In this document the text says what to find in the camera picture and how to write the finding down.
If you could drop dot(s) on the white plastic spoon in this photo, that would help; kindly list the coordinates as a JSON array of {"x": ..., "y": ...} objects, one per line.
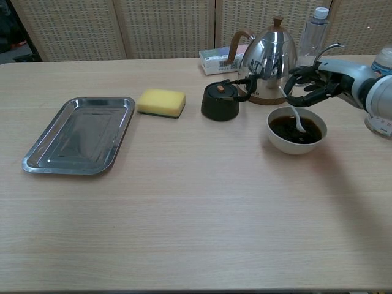
[{"x": 298, "y": 121}]

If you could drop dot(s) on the yellow sponge with green pad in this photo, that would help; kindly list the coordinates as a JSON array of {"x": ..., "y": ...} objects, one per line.
[{"x": 160, "y": 99}]

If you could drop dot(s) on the rectangular stainless steel tray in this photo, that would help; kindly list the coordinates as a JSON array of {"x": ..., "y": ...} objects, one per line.
[{"x": 78, "y": 134}]

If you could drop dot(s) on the clear jar of colourful packets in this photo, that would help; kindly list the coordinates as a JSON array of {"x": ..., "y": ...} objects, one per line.
[{"x": 378, "y": 124}]

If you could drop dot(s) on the multi-pack tissue box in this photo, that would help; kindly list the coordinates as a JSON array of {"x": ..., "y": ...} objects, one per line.
[{"x": 214, "y": 61}]

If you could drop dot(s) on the open jar with blue label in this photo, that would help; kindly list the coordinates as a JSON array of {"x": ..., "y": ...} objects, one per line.
[{"x": 382, "y": 61}]

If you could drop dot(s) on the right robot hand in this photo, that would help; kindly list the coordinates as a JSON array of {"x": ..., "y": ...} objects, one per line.
[{"x": 346, "y": 73}]

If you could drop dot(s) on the white bowl dark liquid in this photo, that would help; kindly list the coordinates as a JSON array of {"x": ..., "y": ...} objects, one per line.
[{"x": 295, "y": 147}]

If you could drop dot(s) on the small black teapot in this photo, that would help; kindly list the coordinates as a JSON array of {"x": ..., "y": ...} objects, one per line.
[{"x": 219, "y": 107}]

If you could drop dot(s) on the stainless steel gooseneck kettle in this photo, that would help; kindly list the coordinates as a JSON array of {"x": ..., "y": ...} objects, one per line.
[{"x": 266, "y": 52}]

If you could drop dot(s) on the clear plastic water bottle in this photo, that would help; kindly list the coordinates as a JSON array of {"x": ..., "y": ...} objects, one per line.
[{"x": 314, "y": 33}]

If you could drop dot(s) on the wooden woven folding screen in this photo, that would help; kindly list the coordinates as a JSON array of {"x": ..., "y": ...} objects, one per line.
[{"x": 165, "y": 27}]

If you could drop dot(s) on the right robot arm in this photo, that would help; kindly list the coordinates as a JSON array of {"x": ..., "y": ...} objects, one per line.
[{"x": 381, "y": 95}]

